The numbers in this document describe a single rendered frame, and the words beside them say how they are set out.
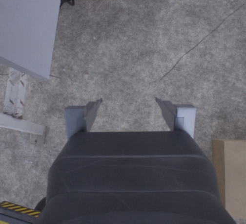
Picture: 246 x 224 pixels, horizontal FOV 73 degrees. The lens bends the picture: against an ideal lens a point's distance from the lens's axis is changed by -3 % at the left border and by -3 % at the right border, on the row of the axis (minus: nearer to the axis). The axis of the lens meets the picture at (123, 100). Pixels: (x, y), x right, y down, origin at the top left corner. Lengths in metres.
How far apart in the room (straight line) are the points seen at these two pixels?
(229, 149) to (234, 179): 0.12
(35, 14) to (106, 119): 0.72
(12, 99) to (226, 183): 0.97
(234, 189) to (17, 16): 0.86
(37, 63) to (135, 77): 0.71
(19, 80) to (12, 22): 0.65
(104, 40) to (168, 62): 0.39
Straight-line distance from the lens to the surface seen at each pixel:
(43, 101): 1.09
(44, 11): 0.32
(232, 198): 0.88
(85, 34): 1.11
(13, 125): 0.89
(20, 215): 0.80
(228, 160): 0.84
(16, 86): 0.90
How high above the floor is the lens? 0.90
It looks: 78 degrees down
